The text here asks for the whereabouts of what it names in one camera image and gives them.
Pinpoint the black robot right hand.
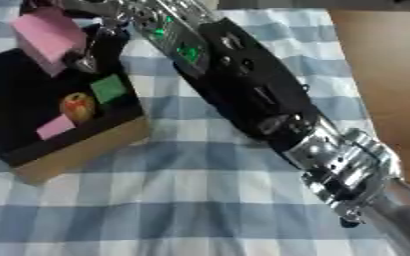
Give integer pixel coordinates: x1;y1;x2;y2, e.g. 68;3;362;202
17;0;134;75

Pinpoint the large pink block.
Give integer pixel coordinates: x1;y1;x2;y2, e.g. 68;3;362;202
9;6;92;78

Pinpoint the tan cardboard box black inside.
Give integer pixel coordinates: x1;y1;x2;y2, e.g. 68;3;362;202
0;23;153;186

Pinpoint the green block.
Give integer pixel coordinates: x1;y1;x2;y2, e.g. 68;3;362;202
87;73;130;105

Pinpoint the red yellow toy fruit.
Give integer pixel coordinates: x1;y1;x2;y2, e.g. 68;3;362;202
58;92;99;124

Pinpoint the small pink block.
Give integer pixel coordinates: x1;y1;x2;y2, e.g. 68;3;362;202
33;114;79;141

